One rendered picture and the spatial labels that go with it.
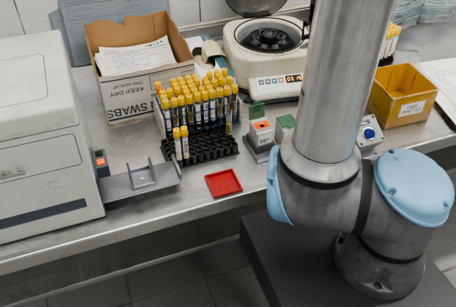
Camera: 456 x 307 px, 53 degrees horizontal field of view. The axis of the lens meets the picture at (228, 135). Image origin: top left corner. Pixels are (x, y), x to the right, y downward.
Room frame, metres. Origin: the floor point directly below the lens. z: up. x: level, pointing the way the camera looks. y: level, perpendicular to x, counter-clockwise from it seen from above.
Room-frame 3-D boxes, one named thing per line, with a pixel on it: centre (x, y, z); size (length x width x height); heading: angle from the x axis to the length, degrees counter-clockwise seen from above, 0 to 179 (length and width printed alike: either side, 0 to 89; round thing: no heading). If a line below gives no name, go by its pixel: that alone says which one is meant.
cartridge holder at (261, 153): (0.81, -0.08, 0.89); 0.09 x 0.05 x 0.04; 22
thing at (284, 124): (0.83, -0.14, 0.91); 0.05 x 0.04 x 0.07; 20
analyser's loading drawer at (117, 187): (0.66, 0.20, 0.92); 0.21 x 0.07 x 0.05; 110
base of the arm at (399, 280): (0.45, -0.26, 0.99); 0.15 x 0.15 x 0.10
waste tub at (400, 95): (0.96, -0.44, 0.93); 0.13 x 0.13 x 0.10; 18
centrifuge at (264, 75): (1.13, -0.12, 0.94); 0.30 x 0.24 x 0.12; 11
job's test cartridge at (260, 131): (0.81, -0.08, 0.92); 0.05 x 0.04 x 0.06; 22
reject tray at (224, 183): (0.69, 0.01, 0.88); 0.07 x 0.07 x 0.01; 20
